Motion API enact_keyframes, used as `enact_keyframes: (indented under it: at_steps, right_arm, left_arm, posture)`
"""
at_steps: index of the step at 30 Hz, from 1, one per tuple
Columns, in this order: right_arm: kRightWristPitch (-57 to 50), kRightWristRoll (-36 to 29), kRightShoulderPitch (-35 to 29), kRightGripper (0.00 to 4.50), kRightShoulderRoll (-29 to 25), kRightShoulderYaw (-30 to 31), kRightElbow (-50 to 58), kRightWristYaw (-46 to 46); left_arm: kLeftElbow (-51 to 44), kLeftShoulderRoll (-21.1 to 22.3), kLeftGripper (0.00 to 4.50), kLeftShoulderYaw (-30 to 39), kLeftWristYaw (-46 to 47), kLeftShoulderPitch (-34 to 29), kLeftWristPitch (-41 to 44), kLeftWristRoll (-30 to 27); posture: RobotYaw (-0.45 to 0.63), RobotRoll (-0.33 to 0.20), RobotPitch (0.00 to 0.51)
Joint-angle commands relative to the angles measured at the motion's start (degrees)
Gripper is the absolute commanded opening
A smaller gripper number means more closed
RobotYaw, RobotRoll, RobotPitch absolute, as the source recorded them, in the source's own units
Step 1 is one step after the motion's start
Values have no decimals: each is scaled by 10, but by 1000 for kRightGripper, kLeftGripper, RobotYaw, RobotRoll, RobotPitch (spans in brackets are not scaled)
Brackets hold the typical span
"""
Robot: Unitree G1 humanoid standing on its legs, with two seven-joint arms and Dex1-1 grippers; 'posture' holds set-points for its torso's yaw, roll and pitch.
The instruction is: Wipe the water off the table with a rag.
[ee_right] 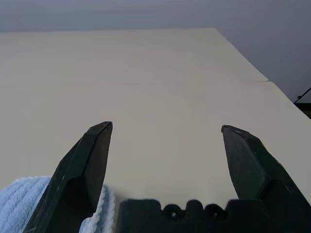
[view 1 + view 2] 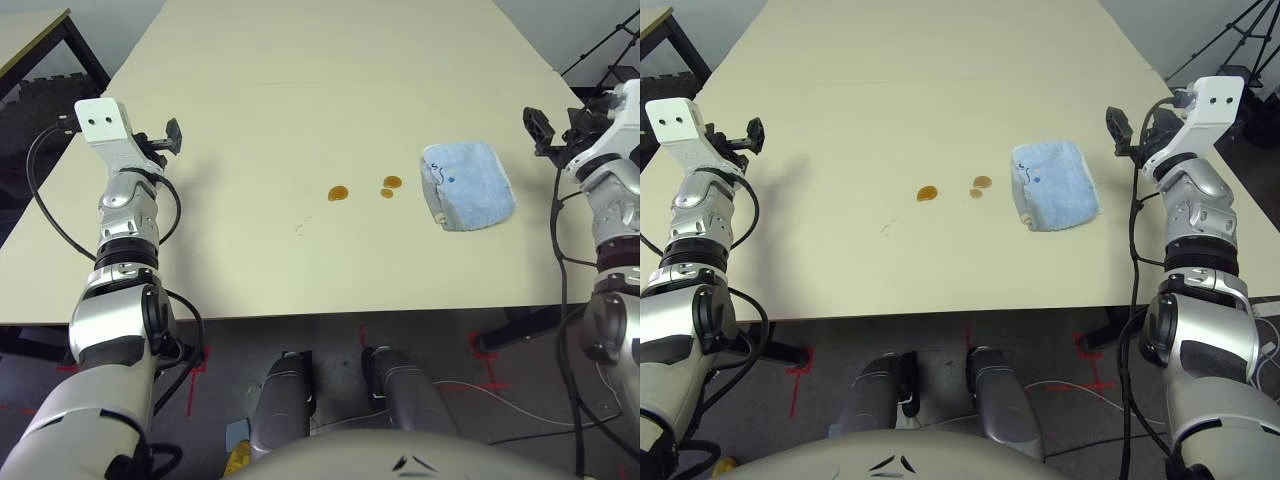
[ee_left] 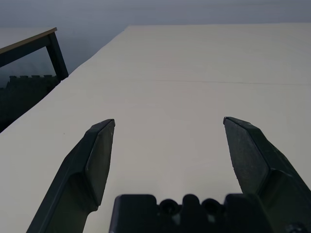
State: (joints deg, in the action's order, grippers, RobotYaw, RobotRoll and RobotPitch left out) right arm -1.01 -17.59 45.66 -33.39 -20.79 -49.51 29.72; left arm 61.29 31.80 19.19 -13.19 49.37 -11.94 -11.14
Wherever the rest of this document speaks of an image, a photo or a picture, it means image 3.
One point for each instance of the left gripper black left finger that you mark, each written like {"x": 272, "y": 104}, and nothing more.
{"x": 80, "y": 167}

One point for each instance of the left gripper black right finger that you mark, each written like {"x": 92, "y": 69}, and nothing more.
{"x": 252, "y": 160}

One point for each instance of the dark foam puzzle floor mat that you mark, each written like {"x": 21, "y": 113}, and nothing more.
{"x": 22, "y": 99}

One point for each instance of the wooden side table black frame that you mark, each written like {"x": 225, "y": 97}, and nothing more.
{"x": 57, "y": 56}

